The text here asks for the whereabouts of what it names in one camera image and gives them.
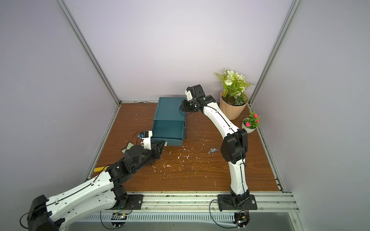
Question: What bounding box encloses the teal top drawer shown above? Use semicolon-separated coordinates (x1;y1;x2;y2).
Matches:
151;120;187;146

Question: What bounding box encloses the teal three-drawer cabinet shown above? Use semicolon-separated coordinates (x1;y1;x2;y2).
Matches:
153;97;186;121

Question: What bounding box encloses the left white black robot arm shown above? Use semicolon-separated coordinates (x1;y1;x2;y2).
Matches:
26;141;166;231

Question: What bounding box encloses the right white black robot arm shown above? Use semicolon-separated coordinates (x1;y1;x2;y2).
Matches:
180;85;250;207

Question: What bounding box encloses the large white-flower potted plant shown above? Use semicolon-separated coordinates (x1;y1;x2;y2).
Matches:
216;68;254;120

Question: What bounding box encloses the teal garden hand rake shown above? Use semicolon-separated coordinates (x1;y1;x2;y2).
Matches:
93;166;108;173

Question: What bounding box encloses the small pink-flower potted plant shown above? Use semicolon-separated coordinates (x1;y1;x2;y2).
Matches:
242;112;260;134

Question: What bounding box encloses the left electronics board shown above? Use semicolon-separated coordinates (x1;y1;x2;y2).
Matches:
111;213;128;229

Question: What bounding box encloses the electronics board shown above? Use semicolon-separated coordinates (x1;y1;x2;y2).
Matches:
233;210;251;229
111;213;128;229

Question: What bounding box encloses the right electronics board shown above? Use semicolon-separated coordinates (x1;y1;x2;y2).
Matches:
233;210;251;229

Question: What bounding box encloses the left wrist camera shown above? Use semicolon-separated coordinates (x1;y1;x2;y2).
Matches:
139;131;153;150

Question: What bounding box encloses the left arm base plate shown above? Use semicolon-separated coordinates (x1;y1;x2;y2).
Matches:
111;194;144;210

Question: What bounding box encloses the aluminium front rail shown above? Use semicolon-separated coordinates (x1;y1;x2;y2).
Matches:
128;191;299;213

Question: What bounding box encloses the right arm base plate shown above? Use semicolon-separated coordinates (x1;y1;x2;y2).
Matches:
217;194;258;211

